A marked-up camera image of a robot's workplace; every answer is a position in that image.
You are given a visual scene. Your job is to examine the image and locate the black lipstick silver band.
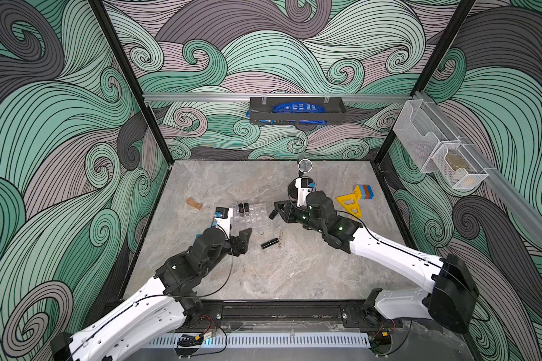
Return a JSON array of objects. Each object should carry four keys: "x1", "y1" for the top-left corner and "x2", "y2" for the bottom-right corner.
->
[{"x1": 261, "y1": 238, "x2": 279, "y2": 250}]

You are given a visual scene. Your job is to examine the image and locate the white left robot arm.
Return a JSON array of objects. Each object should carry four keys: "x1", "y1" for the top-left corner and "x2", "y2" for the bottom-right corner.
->
[{"x1": 51, "y1": 226, "x2": 252, "y2": 360}]

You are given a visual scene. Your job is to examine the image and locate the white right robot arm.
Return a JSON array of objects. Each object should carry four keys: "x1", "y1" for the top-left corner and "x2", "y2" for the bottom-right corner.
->
[{"x1": 270, "y1": 191, "x2": 479, "y2": 334}]

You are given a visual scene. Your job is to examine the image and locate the clear acrylic lipstick organizer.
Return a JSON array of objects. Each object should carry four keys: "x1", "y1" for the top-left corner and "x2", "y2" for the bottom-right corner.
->
[{"x1": 231, "y1": 203, "x2": 272, "y2": 231}]

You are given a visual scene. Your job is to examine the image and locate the black microphone stand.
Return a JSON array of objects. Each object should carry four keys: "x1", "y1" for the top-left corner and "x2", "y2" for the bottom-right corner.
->
[{"x1": 288, "y1": 157, "x2": 313, "y2": 200}]

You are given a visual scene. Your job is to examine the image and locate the yellow triangle toy block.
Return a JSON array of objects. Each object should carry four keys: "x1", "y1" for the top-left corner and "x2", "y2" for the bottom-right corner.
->
[{"x1": 336, "y1": 192, "x2": 362, "y2": 218}]

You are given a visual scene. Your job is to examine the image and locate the tan wooden arch block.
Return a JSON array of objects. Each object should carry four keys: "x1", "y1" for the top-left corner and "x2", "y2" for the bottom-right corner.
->
[{"x1": 185, "y1": 197, "x2": 203, "y2": 210}]

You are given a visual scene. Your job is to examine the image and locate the multicolour stacked toy blocks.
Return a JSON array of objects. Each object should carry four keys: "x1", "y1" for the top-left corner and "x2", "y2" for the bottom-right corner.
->
[{"x1": 354, "y1": 184, "x2": 374, "y2": 200}]

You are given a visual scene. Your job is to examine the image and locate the blue object in basket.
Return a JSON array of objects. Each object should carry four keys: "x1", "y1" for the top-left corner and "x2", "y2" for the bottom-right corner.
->
[{"x1": 273, "y1": 102, "x2": 326, "y2": 114}]

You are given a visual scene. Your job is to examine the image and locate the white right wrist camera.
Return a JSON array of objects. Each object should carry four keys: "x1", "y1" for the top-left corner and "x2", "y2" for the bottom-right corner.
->
[{"x1": 295, "y1": 177, "x2": 316, "y2": 207}]

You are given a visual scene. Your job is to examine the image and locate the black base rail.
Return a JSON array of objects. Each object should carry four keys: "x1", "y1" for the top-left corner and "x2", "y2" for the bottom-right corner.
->
[{"x1": 202, "y1": 299, "x2": 401, "y2": 333}]

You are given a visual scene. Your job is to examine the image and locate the white perforated cable tray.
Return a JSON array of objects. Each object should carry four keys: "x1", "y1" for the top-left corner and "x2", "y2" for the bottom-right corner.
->
[{"x1": 148, "y1": 332, "x2": 372, "y2": 349}]

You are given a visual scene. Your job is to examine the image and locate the black wire shelf basket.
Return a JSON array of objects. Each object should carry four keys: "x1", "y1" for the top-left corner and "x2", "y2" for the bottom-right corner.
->
[{"x1": 246, "y1": 96, "x2": 348, "y2": 125}]

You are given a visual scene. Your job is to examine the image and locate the clear wall bin large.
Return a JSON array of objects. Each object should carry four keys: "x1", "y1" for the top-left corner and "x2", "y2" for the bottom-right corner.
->
[{"x1": 393, "y1": 99, "x2": 449, "y2": 174}]

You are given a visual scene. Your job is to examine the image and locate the aluminium rail back wall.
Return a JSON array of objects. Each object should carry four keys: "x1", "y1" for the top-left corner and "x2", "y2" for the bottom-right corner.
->
[{"x1": 143, "y1": 92, "x2": 412, "y2": 103}]

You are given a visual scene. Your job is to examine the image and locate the aluminium rail wall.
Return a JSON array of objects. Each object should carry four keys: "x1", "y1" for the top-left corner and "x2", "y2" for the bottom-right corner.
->
[
  {"x1": 143, "y1": 92, "x2": 412, "y2": 103},
  {"x1": 413, "y1": 91, "x2": 542, "y2": 248}
]

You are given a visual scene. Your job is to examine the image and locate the clear wall bin small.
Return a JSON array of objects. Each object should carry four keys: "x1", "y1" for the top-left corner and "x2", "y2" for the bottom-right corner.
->
[{"x1": 431, "y1": 141, "x2": 489, "y2": 191}]

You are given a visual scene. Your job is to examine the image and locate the aluminium rail right wall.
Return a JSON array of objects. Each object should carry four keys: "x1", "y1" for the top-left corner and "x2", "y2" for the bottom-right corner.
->
[{"x1": 413, "y1": 91, "x2": 542, "y2": 248}]

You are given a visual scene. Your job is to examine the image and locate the black corner frame post right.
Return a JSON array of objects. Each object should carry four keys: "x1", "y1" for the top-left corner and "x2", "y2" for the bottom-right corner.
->
[{"x1": 372, "y1": 0, "x2": 476, "y2": 171}]

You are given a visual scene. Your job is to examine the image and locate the black corner frame post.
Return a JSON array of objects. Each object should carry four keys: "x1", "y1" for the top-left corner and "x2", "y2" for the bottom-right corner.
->
[
  {"x1": 88, "y1": 0, "x2": 175, "y2": 167},
  {"x1": 372, "y1": 0, "x2": 476, "y2": 171}
]

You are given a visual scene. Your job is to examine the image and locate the black corner frame post left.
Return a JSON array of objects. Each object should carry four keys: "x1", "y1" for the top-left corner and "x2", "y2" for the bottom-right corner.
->
[{"x1": 88, "y1": 0, "x2": 175, "y2": 167}]

